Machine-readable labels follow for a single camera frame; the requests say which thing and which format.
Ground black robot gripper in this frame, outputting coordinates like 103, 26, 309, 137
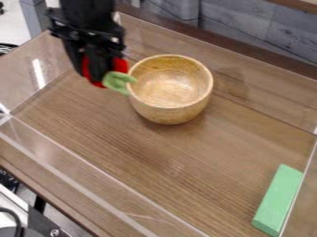
47, 0, 126, 83

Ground black device bottom left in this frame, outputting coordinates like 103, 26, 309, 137
0, 207, 71, 237

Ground green rectangular block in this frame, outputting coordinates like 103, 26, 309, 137
251, 164, 302, 237

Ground light wooden bowl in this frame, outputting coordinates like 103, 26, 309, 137
127, 54, 214, 125

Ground red plush strawberry green leaves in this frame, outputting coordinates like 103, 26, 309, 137
82, 56, 138, 95

